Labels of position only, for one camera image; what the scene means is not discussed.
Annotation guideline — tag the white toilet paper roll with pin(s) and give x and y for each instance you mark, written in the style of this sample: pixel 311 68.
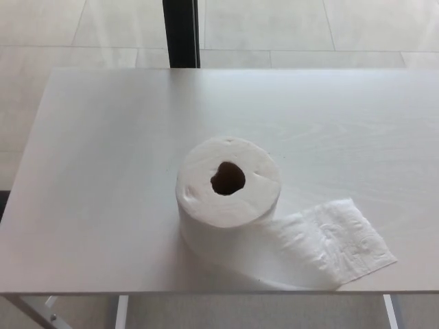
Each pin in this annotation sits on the white toilet paper roll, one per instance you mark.
pixel 260 205

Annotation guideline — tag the white metal table leg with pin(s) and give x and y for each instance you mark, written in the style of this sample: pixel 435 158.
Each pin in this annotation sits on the white metal table leg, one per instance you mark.
pixel 391 313
pixel 32 310
pixel 121 313

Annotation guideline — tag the black vertical post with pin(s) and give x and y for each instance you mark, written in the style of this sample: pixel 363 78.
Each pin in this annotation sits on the black vertical post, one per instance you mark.
pixel 181 32

